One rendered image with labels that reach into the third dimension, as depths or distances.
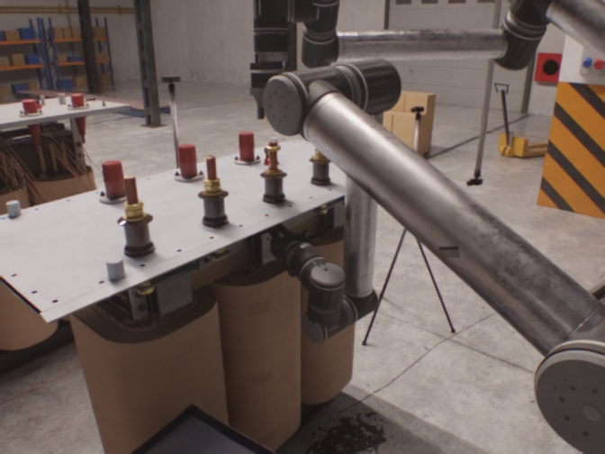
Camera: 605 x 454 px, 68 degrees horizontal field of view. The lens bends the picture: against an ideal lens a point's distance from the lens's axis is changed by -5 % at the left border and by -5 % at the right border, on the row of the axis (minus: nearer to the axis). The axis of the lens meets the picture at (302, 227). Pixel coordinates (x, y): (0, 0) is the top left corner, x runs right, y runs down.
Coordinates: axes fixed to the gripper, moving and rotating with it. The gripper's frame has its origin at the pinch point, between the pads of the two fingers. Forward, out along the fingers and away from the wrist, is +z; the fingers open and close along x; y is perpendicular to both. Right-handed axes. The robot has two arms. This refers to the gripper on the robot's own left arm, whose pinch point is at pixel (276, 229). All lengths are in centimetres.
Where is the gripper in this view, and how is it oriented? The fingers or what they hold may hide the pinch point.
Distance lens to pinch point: 167.0
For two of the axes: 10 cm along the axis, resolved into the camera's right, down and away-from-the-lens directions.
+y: 1.1, -8.4, -5.4
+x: -8.6, 1.9, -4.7
